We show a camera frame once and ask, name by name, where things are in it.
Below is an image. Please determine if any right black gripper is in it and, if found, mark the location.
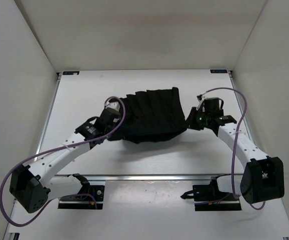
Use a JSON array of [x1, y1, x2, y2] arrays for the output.
[[182, 107, 211, 132]]

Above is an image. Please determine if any black pleated skirt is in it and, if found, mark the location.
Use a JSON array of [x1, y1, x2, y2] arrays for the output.
[[108, 87, 187, 144]]

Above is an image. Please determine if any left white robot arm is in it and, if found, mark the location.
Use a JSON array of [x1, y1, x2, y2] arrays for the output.
[[9, 107, 122, 214]]

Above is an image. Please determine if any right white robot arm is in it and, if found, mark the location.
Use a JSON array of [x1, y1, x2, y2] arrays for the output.
[[186, 95, 285, 204]]

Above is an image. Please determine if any right blue corner label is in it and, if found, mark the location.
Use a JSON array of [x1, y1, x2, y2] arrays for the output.
[[210, 69, 228, 74]]

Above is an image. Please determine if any blue corner label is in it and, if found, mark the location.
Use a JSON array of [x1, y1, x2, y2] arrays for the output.
[[62, 71, 80, 76], [210, 69, 228, 74]]

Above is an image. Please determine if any left blue corner label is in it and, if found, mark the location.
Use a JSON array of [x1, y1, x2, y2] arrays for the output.
[[62, 71, 80, 76]]

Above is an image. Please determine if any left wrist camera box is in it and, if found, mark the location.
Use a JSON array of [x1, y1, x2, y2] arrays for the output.
[[105, 101, 121, 112]]

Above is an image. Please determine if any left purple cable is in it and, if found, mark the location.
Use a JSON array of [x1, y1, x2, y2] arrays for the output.
[[0, 96, 127, 228]]

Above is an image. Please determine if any aluminium table rail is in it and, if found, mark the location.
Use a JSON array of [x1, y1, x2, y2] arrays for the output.
[[54, 174, 245, 182]]

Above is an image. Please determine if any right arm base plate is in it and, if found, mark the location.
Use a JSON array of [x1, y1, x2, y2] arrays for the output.
[[180, 183, 242, 212]]

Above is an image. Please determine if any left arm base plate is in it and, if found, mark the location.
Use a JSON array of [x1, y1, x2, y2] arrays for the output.
[[58, 181, 106, 210]]

